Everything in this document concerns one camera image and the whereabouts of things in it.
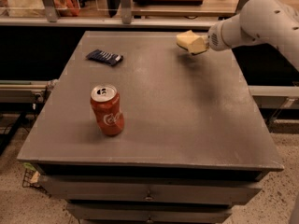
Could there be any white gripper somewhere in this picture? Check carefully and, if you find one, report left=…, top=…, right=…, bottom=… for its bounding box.
left=207, top=19, right=238, bottom=51

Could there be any grey drawer cabinet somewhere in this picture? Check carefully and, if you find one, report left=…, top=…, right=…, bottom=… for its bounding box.
left=19, top=32, right=282, bottom=224

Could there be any red coke can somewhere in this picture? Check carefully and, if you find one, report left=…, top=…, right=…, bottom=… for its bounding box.
left=91, top=84, right=124, bottom=136

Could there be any yellow sponge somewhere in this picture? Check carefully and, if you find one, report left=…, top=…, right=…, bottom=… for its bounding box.
left=177, top=30, right=208, bottom=55

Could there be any metal guard rail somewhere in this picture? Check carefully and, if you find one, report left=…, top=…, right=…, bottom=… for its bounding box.
left=0, top=0, right=249, bottom=30

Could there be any small wire basket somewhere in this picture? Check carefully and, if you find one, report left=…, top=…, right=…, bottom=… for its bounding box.
left=22, top=169, right=46, bottom=193

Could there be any orange snack bag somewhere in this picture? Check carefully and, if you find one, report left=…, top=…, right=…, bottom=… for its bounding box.
left=53, top=0, right=79, bottom=17

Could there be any dark blue snack bar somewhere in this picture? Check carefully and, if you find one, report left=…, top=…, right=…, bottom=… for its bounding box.
left=86, top=49, right=123, bottom=66

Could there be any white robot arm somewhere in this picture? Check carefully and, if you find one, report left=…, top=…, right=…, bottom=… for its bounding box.
left=207, top=0, right=299, bottom=70

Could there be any clear acrylic box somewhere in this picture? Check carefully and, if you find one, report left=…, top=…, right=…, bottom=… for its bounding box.
left=0, top=0, right=78, bottom=18

